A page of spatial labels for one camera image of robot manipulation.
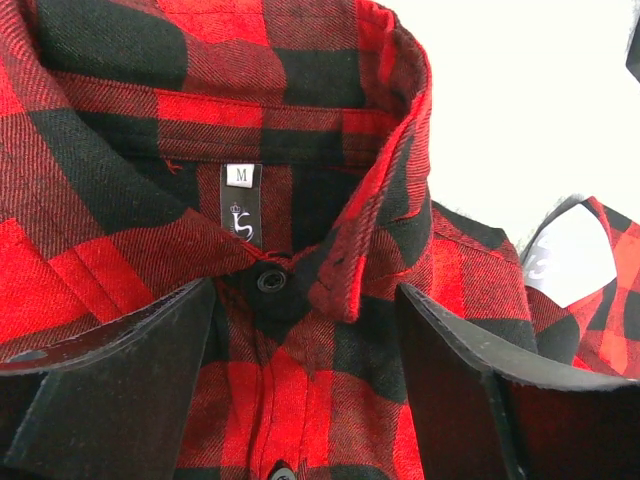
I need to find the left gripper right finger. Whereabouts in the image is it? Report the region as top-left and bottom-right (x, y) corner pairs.
(395, 284), (639, 479)

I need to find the red black plaid shirt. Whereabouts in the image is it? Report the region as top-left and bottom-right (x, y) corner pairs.
(1, 1), (639, 479)

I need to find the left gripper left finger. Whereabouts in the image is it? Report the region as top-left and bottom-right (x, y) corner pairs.
(1, 279), (216, 480)

